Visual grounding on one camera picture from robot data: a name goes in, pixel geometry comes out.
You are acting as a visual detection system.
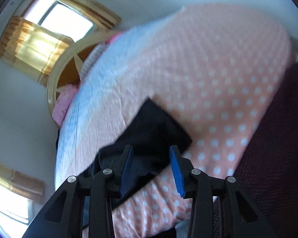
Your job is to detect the yellow curtain right panel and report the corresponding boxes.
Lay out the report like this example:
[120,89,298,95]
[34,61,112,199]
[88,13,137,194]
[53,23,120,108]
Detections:
[57,0,122,30]

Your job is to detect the black pants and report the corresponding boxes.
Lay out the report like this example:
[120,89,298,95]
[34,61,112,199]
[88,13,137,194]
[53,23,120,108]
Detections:
[83,98,192,208]

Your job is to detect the cream wooden headboard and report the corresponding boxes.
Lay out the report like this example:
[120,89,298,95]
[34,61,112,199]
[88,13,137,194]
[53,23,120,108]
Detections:
[47,31,118,112]

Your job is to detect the yellow curtain centre panel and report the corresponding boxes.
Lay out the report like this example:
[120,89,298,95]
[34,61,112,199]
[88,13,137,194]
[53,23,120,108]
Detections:
[0,16,74,87]

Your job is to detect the pink pillow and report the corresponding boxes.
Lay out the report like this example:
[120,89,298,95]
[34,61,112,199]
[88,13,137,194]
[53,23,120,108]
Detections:
[51,84,78,127]

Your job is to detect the rear window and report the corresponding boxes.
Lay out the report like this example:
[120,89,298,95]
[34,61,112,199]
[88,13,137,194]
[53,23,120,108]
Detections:
[22,0,95,42]

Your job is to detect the left side window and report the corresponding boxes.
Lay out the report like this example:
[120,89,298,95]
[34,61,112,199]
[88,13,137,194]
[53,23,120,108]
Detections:
[0,185,33,237]

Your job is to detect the bed with polka dot sheet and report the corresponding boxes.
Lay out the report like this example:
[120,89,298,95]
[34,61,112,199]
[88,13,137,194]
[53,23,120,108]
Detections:
[54,2,294,238]

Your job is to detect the yellow curtain panel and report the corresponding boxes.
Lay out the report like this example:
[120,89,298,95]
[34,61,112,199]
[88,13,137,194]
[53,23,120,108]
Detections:
[0,16,74,87]
[57,0,122,30]

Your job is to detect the yellow curtain left window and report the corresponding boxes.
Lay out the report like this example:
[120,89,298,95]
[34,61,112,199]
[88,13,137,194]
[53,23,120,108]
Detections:
[0,164,45,202]

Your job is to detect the striped grey pillow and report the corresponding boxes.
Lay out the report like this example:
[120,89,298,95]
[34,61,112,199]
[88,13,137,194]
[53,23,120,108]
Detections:
[79,42,109,82]

